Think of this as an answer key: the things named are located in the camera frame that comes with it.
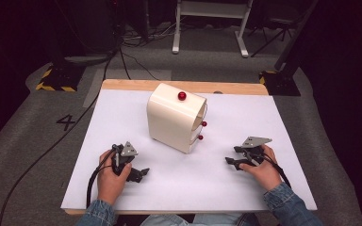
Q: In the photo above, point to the white metal table frame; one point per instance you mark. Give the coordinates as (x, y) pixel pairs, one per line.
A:
(212, 9)

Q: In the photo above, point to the striped black stand base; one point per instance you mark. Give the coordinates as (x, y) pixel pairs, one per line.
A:
(281, 84)
(61, 78)

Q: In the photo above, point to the cream cabinet with red knobs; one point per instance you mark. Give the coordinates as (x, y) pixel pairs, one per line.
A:
(172, 121)

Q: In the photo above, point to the black slanted stand pole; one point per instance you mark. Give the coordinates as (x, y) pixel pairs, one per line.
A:
(295, 40)

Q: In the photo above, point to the person's right hand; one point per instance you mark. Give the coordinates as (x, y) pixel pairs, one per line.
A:
(265, 172)

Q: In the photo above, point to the white table mat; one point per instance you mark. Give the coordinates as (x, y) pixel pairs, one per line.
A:
(182, 182)

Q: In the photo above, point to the person's left hand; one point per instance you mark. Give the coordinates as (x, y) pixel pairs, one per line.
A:
(110, 183)

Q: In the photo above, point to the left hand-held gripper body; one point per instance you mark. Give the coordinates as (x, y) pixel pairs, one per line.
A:
(121, 160)

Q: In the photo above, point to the black tripod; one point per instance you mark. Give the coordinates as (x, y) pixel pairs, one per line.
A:
(276, 31)

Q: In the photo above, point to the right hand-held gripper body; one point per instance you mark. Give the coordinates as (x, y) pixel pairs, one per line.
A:
(254, 147)

